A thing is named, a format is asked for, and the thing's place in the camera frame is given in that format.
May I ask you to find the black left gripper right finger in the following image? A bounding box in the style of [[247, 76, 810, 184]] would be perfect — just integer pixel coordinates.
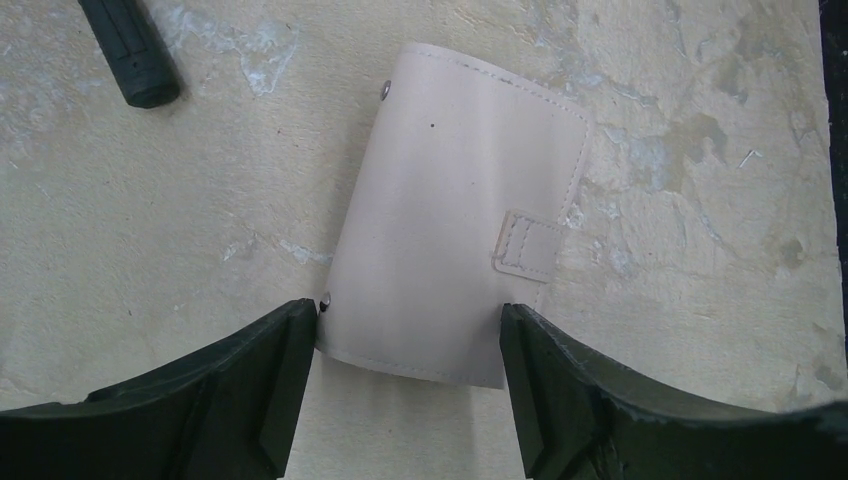
[[499, 304, 847, 479]]

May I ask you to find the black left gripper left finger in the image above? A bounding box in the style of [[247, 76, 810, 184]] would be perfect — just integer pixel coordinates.
[[1, 299, 317, 479]]

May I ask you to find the black handled claw hammer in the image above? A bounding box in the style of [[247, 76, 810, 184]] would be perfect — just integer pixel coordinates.
[[79, 0, 181, 109]]

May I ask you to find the beige leather card holder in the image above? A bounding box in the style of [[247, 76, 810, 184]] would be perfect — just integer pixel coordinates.
[[317, 43, 594, 389]]

